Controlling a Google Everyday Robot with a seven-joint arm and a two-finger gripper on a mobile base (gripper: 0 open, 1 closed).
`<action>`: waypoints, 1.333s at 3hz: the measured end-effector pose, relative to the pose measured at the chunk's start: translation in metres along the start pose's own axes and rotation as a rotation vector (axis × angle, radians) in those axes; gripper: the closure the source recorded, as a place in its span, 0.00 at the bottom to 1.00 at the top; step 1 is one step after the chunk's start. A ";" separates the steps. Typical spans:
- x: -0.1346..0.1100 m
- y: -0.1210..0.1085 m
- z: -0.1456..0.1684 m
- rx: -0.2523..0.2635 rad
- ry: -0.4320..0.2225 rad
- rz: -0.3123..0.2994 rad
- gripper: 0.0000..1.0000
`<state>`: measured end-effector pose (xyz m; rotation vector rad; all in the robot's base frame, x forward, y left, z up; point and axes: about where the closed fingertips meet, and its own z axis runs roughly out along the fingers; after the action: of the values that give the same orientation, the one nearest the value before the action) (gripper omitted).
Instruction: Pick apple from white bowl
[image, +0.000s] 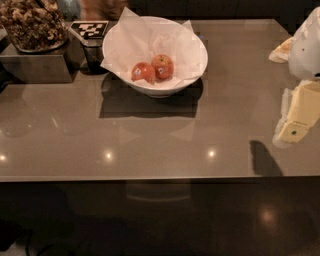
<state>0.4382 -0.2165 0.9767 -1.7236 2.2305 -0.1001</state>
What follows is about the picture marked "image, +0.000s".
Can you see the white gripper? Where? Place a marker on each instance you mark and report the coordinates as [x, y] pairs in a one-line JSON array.
[[306, 53]]

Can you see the red apple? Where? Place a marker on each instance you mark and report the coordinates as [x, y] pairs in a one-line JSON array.
[[143, 71], [163, 66]]

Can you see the white ceramic bowl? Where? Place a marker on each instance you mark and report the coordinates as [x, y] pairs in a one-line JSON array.
[[196, 53]]

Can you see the white paper liner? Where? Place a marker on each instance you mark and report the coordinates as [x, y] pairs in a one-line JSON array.
[[133, 43]]

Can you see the dark cup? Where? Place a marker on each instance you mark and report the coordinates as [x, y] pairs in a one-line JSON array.
[[94, 56]]

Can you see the black white fiducial marker card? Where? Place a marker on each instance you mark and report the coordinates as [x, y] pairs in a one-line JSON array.
[[89, 29]]

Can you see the dark metal stand box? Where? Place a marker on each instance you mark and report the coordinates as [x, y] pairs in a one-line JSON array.
[[56, 66]]

